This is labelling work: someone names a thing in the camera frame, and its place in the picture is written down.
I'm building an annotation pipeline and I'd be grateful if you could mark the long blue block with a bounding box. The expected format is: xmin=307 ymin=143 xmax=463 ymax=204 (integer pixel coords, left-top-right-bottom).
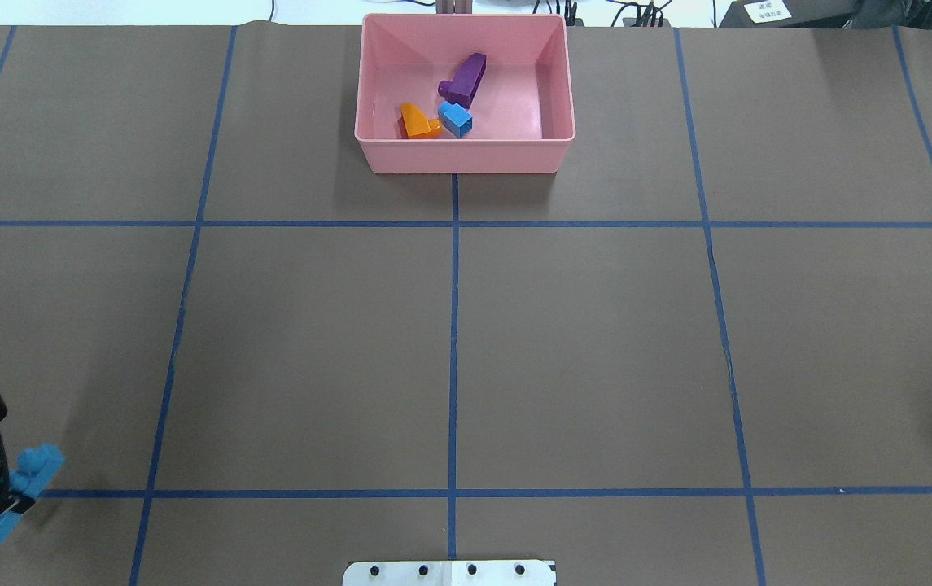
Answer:
xmin=0 ymin=443 xmax=65 ymax=543

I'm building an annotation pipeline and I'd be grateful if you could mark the orange block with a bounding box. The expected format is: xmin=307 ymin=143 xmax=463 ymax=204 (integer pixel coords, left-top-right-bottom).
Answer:
xmin=400 ymin=103 xmax=444 ymax=140

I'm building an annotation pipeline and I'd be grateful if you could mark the small blue block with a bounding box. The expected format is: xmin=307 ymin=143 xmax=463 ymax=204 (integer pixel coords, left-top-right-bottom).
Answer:
xmin=437 ymin=101 xmax=474 ymax=138

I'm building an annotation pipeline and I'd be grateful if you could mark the purple block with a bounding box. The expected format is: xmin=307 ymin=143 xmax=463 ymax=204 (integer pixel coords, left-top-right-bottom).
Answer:
xmin=437 ymin=52 xmax=488 ymax=110

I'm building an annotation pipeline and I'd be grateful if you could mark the pink plastic box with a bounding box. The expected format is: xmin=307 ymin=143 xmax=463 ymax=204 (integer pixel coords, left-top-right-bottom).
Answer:
xmin=354 ymin=14 xmax=576 ymax=174

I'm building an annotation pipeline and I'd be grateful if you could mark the usb hub near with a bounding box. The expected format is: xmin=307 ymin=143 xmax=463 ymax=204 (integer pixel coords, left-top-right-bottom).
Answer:
xmin=611 ymin=1 xmax=673 ymax=28

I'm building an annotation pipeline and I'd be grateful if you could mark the black label printer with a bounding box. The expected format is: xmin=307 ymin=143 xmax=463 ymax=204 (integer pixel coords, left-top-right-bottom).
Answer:
xmin=718 ymin=0 xmax=860 ymax=29

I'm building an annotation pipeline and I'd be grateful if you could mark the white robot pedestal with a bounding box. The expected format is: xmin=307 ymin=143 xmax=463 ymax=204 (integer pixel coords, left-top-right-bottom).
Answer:
xmin=340 ymin=559 xmax=558 ymax=585

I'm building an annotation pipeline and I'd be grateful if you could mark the aluminium frame post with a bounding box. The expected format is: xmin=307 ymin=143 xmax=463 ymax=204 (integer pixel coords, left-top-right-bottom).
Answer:
xmin=435 ymin=0 xmax=473 ymax=15

